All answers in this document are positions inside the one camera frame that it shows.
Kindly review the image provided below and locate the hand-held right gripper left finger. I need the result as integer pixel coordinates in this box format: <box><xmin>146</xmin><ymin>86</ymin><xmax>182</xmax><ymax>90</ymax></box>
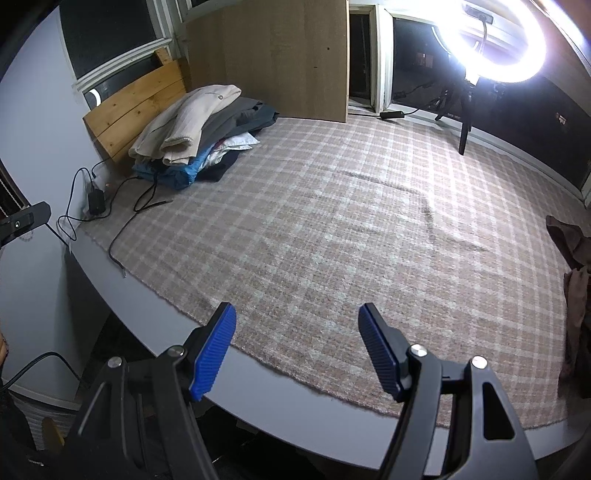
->
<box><xmin>60</xmin><ymin>302</ymin><xmax>238</xmax><ymax>480</ymax></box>

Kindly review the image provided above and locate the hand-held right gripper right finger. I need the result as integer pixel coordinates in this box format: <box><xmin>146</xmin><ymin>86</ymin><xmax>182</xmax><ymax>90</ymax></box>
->
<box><xmin>358</xmin><ymin>303</ymin><xmax>541</xmax><ymax>480</ymax></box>

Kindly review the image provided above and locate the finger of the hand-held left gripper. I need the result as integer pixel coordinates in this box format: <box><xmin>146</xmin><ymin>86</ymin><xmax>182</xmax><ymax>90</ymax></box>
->
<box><xmin>0</xmin><ymin>201</ymin><xmax>52</xmax><ymax>247</ymax></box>

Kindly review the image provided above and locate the cream ribbed knit sweater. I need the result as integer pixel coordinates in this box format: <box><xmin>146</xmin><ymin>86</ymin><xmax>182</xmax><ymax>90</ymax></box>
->
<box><xmin>128</xmin><ymin>84</ymin><xmax>243</xmax><ymax>167</ymax></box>

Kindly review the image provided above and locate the pile of folded clothes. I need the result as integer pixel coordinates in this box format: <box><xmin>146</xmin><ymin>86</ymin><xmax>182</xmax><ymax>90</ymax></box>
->
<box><xmin>198</xmin><ymin>97</ymin><xmax>280</xmax><ymax>148</ymax></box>

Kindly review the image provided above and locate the pink plaid blanket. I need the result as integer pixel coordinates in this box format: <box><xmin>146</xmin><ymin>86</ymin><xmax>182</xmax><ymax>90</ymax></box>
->
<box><xmin>85</xmin><ymin>113</ymin><xmax>587</xmax><ymax>430</ymax></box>

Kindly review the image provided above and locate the wooden plank headboard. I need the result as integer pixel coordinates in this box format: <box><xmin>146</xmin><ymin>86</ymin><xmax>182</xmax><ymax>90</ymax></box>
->
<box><xmin>83</xmin><ymin>48</ymin><xmax>192</xmax><ymax>164</ymax></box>

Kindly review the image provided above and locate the blue folded garment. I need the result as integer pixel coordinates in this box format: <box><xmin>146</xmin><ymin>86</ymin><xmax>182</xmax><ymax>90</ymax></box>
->
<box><xmin>134</xmin><ymin>152</ymin><xmax>213</xmax><ymax>190</ymax></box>

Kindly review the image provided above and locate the black folded garment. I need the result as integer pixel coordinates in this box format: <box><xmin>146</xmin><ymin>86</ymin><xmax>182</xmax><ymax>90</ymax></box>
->
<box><xmin>198</xmin><ymin>150</ymin><xmax>241</xmax><ymax>183</ymax></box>

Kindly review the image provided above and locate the white folded garment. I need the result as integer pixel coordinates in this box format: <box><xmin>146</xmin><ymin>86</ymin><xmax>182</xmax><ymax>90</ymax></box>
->
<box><xmin>208</xmin><ymin>131</ymin><xmax>259</xmax><ymax>167</ymax></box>

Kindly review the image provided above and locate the plywood board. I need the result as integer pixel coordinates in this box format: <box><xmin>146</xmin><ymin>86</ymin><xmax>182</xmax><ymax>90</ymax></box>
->
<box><xmin>185</xmin><ymin>0</ymin><xmax>349</xmax><ymax>123</ymax></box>

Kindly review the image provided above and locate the white door frame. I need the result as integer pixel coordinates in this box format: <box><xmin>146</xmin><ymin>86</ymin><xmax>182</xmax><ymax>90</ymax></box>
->
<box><xmin>369</xmin><ymin>4</ymin><xmax>393</xmax><ymax>114</ymax></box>

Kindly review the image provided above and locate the white ring light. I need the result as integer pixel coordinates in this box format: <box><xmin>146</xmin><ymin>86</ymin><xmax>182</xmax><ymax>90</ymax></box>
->
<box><xmin>434</xmin><ymin>0</ymin><xmax>548</xmax><ymax>85</ymax></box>

